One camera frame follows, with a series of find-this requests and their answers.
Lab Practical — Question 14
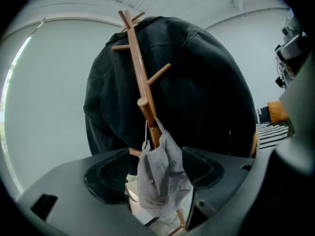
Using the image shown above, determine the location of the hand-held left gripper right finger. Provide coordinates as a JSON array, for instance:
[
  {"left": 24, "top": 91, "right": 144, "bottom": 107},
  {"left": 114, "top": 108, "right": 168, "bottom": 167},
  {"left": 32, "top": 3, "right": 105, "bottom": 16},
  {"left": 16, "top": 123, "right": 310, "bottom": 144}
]
[{"left": 182, "top": 146, "right": 225, "bottom": 189}]

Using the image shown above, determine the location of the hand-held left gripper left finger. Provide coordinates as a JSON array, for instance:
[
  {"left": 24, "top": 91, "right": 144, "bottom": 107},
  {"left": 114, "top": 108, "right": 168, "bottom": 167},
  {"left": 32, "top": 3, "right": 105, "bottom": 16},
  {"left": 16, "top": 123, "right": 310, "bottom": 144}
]
[{"left": 83, "top": 147, "right": 131, "bottom": 205}]

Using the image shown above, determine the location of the grey cap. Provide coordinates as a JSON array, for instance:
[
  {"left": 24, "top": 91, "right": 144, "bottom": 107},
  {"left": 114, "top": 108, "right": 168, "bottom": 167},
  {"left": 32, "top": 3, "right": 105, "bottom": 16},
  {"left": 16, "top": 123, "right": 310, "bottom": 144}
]
[{"left": 136, "top": 117, "right": 193, "bottom": 218}]

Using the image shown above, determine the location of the wooden coat rack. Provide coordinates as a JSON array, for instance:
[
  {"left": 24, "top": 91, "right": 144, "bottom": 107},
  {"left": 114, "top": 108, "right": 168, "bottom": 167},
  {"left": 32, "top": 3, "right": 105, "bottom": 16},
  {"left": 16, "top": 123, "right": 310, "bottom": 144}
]
[{"left": 111, "top": 9, "right": 188, "bottom": 232}]

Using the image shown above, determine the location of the black jacket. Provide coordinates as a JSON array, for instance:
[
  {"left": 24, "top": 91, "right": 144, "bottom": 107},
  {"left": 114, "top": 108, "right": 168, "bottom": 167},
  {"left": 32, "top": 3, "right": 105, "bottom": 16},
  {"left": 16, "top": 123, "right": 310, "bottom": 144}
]
[{"left": 83, "top": 15, "right": 258, "bottom": 176}]

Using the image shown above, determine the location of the orange cushion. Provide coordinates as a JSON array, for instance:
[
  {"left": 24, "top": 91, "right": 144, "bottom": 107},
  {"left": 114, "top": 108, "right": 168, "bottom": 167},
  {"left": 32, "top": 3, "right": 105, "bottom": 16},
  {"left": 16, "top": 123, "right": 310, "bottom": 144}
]
[{"left": 266, "top": 100, "right": 289, "bottom": 123}]

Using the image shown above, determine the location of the grey round appliance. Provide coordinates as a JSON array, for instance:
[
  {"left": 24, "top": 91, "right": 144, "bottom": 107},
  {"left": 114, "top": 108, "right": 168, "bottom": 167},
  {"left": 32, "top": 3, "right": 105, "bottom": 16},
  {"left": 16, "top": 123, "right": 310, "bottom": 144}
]
[{"left": 274, "top": 30, "right": 309, "bottom": 66}]

